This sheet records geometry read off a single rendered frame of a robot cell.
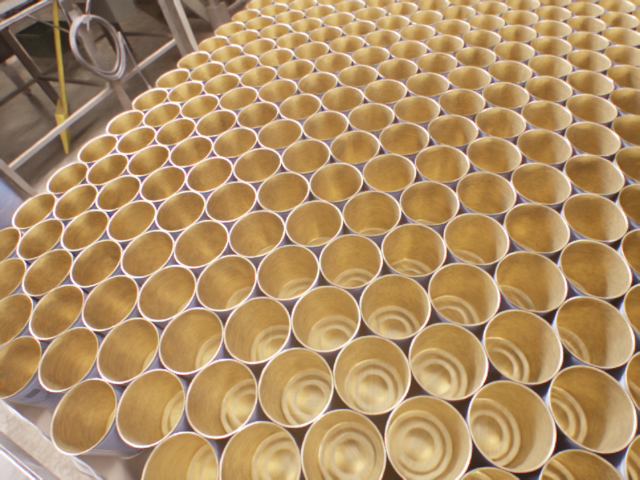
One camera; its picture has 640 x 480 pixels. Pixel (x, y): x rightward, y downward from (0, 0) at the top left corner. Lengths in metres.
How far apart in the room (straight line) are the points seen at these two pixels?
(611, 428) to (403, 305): 0.22
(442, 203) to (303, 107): 0.30
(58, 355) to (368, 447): 0.35
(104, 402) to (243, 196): 0.30
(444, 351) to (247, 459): 0.23
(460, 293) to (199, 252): 0.34
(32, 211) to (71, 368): 0.29
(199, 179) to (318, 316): 0.28
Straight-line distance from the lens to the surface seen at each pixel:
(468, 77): 0.67
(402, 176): 0.49
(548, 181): 0.51
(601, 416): 0.41
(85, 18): 3.05
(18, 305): 0.58
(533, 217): 0.46
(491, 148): 0.52
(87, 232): 0.60
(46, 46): 5.71
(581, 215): 0.51
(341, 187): 0.49
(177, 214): 0.53
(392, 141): 0.53
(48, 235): 0.64
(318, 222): 0.45
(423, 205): 0.47
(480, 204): 0.50
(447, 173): 0.52
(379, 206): 0.44
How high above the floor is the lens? 1.46
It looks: 54 degrees down
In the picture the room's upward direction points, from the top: 10 degrees counter-clockwise
